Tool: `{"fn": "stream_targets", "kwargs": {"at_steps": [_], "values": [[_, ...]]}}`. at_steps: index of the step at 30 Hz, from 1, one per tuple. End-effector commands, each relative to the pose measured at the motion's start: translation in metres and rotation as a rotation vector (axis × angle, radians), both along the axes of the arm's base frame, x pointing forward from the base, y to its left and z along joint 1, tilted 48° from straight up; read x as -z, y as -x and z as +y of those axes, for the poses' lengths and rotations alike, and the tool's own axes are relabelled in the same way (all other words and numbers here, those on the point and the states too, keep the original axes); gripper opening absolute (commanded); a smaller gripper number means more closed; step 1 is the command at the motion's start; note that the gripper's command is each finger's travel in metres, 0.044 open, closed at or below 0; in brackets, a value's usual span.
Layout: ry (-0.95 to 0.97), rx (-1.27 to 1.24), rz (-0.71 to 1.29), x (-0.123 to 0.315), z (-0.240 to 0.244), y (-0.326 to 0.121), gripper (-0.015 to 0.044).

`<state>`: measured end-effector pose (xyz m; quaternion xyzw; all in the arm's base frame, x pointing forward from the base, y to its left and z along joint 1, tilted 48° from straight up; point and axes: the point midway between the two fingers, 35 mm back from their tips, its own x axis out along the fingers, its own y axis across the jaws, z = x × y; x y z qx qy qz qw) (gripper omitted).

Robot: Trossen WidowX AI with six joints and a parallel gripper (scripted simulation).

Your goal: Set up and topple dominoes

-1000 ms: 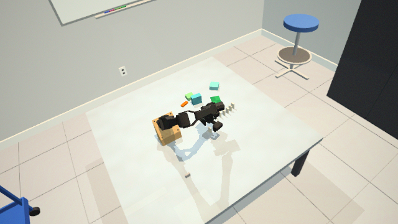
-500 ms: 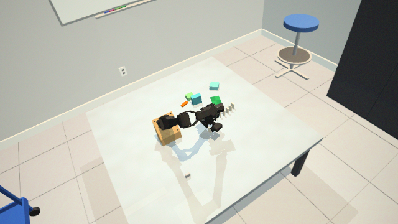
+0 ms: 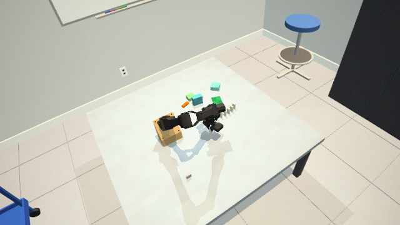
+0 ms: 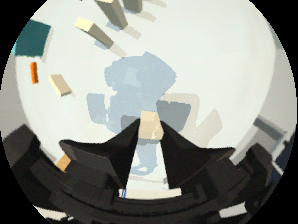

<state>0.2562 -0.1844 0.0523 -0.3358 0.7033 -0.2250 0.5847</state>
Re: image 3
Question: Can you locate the orange flat bar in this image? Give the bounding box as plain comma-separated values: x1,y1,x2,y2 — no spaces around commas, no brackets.
182,101,189,108

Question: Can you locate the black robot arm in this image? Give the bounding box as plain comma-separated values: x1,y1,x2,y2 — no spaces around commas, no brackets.
157,103,226,131

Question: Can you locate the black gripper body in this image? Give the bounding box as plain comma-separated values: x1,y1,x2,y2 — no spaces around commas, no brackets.
203,117,224,132

